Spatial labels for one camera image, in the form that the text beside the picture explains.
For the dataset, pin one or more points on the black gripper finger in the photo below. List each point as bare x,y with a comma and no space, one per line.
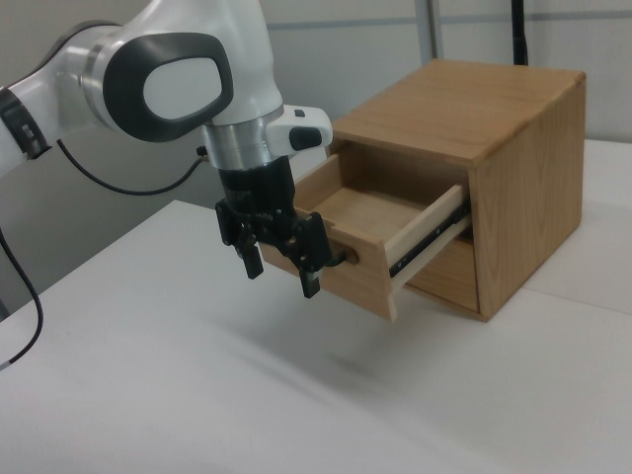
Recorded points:
253,261
312,247

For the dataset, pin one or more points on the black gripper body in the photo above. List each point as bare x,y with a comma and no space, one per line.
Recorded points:
257,197

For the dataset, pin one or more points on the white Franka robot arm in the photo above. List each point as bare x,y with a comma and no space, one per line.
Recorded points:
237,59

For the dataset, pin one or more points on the black metal drawer slide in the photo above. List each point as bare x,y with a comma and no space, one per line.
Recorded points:
429,234

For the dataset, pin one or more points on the wooden two-drawer cabinet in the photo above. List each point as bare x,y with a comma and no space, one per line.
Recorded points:
533,197

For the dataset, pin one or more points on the black stand pole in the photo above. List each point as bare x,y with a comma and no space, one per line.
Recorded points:
519,39

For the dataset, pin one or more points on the grey partition post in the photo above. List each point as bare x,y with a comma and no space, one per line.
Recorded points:
429,29

